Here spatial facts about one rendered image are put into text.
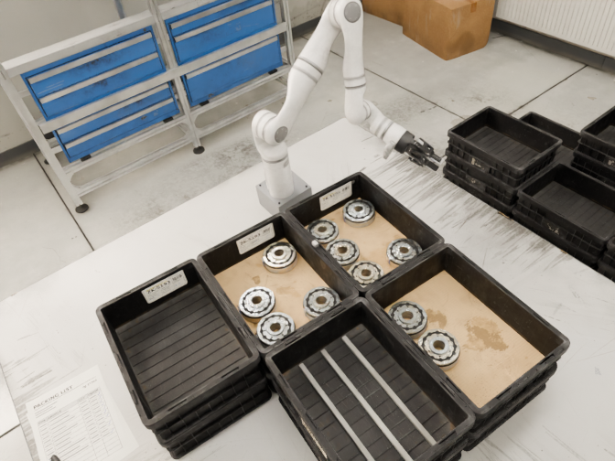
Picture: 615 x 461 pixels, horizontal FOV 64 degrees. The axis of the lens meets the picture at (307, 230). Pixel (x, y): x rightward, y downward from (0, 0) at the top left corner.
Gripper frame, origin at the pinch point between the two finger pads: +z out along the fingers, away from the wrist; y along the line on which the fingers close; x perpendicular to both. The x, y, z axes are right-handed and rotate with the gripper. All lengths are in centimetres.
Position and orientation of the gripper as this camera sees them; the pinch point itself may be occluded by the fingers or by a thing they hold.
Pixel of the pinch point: (436, 163)
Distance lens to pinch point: 169.3
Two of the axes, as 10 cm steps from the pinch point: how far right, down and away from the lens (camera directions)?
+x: -6.1, 7.7, -2.0
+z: 7.9, 5.9, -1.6
